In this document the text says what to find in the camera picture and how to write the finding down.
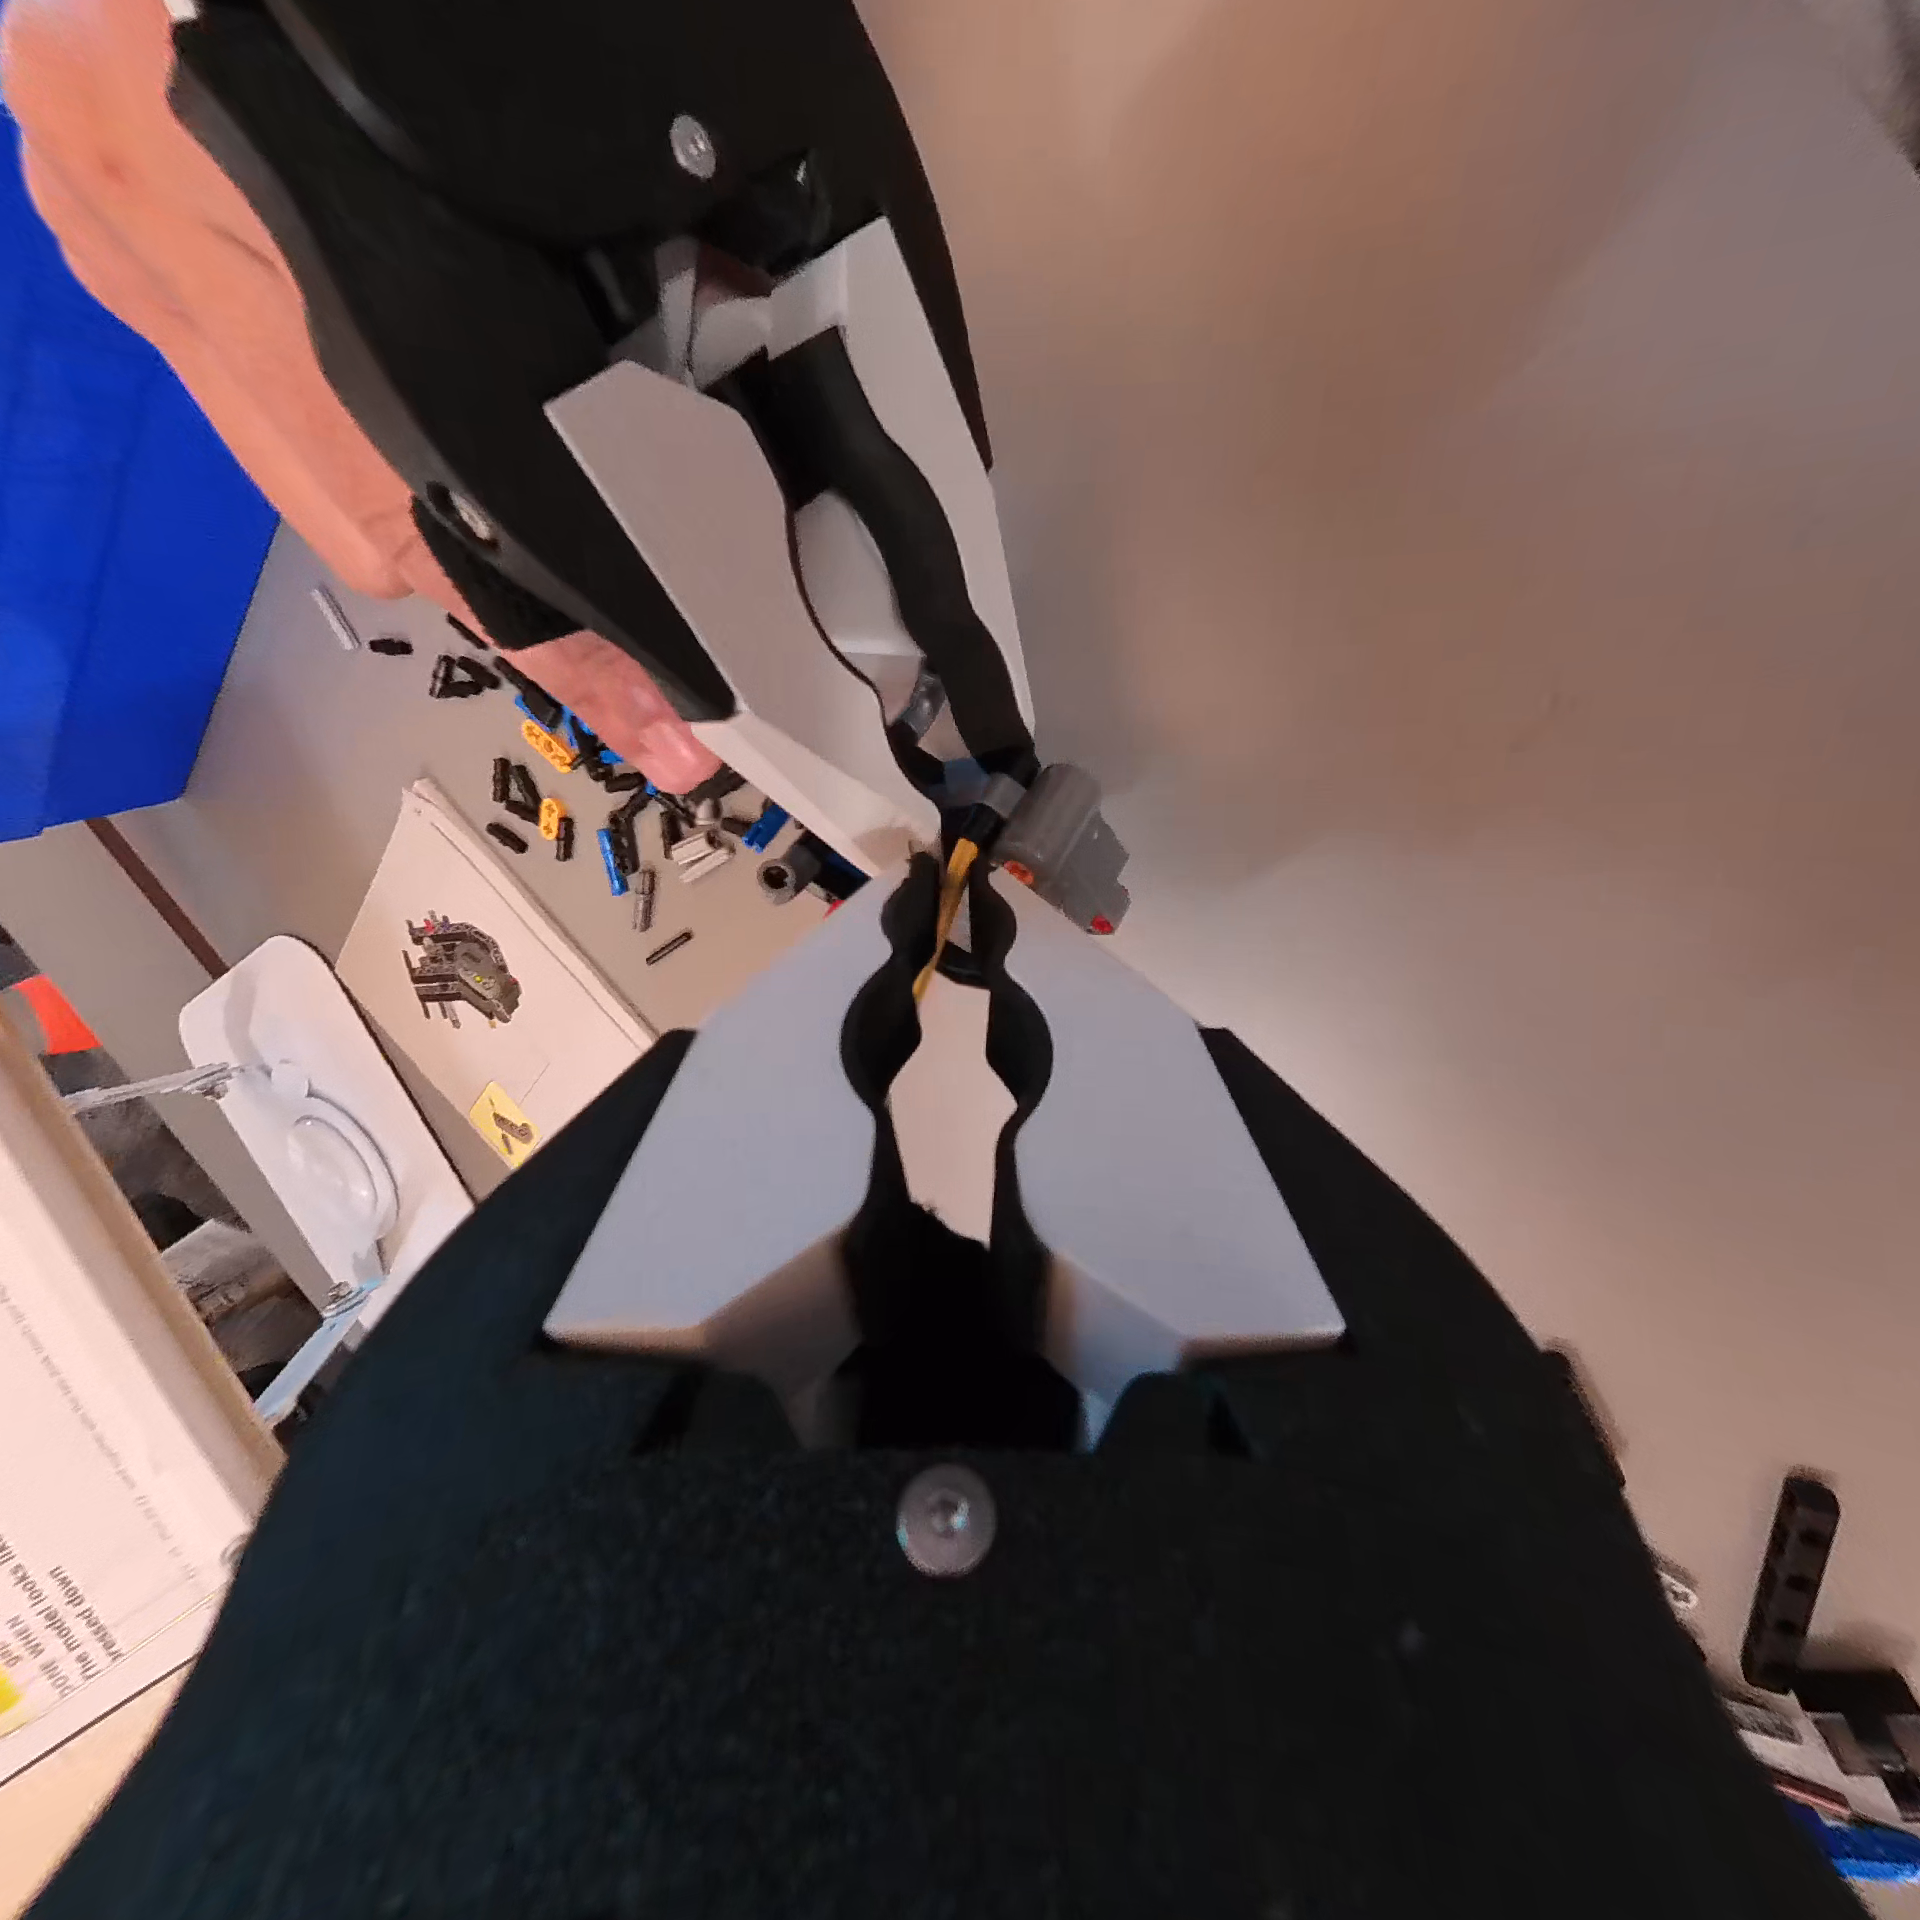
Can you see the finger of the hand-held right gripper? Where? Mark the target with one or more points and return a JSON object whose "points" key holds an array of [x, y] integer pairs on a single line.
{"points": [[946, 452], [678, 509]]}

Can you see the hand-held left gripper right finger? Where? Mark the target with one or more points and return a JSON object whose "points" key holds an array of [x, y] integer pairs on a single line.
{"points": [[1170, 1184]]}

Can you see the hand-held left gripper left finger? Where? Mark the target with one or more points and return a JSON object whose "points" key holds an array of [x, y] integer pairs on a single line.
{"points": [[721, 1184]]}

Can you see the grey and black lego assembly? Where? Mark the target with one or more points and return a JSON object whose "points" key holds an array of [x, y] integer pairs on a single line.
{"points": [[1073, 841]]}

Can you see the yellow lego axle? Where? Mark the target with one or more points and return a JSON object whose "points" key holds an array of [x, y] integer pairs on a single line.
{"points": [[953, 883]]}

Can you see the pile of small lego pieces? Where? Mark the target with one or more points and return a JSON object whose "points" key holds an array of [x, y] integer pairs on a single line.
{"points": [[548, 742]]}

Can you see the lego instruction booklet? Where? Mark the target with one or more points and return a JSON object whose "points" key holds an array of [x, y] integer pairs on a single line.
{"points": [[451, 883]]}

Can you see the black lego beam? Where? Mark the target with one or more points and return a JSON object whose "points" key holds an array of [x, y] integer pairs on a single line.
{"points": [[1795, 1575]]}

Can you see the person's right hand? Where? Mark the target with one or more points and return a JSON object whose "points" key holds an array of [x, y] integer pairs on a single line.
{"points": [[165, 241]]}

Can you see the white stand base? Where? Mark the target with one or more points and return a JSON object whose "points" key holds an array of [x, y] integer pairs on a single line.
{"points": [[269, 1033]]}

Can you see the blue storage bin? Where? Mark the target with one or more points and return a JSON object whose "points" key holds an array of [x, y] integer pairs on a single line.
{"points": [[106, 527]]}

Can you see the wooden sign board with paper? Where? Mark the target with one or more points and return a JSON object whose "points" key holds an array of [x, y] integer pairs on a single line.
{"points": [[92, 1423]]}

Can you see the orange striped traffic cone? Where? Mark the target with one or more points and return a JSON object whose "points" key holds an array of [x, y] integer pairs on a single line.
{"points": [[63, 1018]]}

